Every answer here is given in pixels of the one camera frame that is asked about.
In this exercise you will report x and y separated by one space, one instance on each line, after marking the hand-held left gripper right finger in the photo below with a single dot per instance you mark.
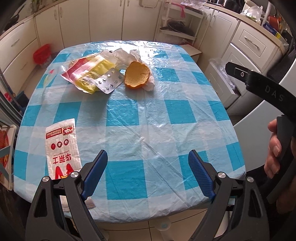
201 176

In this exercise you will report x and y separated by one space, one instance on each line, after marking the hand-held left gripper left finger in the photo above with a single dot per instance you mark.
93 176

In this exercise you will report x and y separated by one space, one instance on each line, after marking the white red sachet packet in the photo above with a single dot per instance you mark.
62 148

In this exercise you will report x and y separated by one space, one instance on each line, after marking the silver blister pack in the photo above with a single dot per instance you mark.
109 81

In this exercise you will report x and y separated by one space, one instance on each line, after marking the yellow red packaging bag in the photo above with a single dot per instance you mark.
89 71

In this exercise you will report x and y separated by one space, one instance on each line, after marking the orange peel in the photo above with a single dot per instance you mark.
136 74

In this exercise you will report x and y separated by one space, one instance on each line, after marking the white plastic bag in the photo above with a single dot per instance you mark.
124 56

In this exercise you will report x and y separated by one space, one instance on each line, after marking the person's right hand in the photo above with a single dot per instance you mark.
274 148

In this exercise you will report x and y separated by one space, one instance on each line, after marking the clear plastic bag in drawer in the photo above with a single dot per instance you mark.
222 69

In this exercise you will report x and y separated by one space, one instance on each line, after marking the blue cardboard box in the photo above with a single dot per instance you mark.
271 30

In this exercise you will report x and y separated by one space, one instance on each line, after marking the red cooking pot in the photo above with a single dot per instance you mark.
275 20

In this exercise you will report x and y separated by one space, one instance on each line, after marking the blue white checked tablecloth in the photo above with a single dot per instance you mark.
138 120

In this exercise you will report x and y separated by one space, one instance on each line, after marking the plastic bag of vegetables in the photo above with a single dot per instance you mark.
253 14

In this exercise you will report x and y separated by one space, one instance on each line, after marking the white low stool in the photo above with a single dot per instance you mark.
192 52

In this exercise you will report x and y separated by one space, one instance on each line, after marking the blue white shoe rack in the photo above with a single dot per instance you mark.
7 185

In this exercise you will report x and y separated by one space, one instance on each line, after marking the white trolley rack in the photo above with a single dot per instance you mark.
198 25

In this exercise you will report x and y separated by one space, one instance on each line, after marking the red green plush slipper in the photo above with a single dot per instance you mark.
4 150

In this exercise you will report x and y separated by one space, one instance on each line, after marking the dark blue plastic tray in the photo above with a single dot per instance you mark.
22 99

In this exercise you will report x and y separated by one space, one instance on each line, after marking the black wok with lid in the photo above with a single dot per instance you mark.
178 27

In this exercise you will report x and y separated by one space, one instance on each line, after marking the clear crumpled plastic bag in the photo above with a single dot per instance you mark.
193 3

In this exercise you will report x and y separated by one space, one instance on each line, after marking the bin with red bag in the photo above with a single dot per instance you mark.
42 55

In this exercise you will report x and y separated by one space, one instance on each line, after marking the white two drawer cabinet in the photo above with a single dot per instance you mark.
20 46

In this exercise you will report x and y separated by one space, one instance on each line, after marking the white door base cabinets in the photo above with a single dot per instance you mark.
92 20

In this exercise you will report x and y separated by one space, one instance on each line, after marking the grey metal door frame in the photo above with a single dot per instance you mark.
9 102

